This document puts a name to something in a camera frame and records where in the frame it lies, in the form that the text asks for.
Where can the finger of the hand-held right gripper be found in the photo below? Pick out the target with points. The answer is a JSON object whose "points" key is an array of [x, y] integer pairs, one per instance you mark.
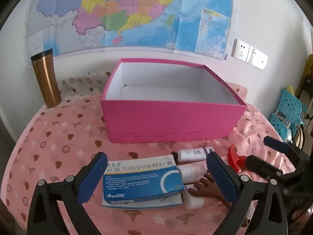
{"points": [[276, 144], [261, 165]]}

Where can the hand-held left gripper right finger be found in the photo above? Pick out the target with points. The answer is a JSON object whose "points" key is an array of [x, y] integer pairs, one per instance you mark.
{"points": [[221, 178]]}

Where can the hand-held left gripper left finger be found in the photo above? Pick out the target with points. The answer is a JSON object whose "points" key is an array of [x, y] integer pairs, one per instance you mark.
{"points": [[90, 178]]}

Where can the plain pink tube white cap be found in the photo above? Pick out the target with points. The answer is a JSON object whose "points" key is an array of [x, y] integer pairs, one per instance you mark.
{"points": [[195, 202]]}

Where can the blue white medicine box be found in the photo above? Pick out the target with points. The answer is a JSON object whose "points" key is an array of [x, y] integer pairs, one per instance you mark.
{"points": [[137, 181]]}

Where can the pink cardboard box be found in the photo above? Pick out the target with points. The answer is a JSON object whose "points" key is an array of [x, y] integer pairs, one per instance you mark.
{"points": [[171, 120]]}

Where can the brown hand-shaped object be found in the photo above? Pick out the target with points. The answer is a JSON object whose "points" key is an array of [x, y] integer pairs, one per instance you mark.
{"points": [[210, 188]]}

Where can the blue plastic basket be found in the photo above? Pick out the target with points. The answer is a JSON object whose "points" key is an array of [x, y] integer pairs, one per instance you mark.
{"points": [[278, 126], [291, 105]]}

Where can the pink tube green leaf print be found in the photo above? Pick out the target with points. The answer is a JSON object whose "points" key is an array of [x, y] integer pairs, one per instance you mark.
{"points": [[187, 173]]}

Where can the small white tube black cap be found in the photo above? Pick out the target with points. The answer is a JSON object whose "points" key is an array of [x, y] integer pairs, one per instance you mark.
{"points": [[193, 154]]}

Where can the pink heart print blanket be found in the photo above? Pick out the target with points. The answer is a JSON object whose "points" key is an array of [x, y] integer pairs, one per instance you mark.
{"points": [[61, 139]]}

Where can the yellow-green soft item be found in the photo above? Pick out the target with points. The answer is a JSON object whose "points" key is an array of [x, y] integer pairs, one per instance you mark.
{"points": [[290, 90]]}

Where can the white medicine box teal stripe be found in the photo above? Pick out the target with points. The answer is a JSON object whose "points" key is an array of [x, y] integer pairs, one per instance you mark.
{"points": [[171, 202]]}

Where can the cream star print cloth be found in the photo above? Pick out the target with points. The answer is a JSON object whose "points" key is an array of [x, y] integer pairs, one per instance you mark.
{"points": [[80, 83]]}

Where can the copper tumbler black lid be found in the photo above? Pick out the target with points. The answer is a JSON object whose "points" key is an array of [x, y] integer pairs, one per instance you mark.
{"points": [[46, 80]]}

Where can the white wall switch plate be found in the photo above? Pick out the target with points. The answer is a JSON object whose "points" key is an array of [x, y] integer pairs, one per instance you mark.
{"points": [[262, 61]]}

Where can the white wall socket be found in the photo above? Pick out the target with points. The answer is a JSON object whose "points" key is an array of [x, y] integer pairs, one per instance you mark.
{"points": [[241, 49], [253, 56]]}

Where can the colourful wall map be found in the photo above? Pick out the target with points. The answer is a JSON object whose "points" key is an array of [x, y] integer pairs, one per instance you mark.
{"points": [[127, 12]]}

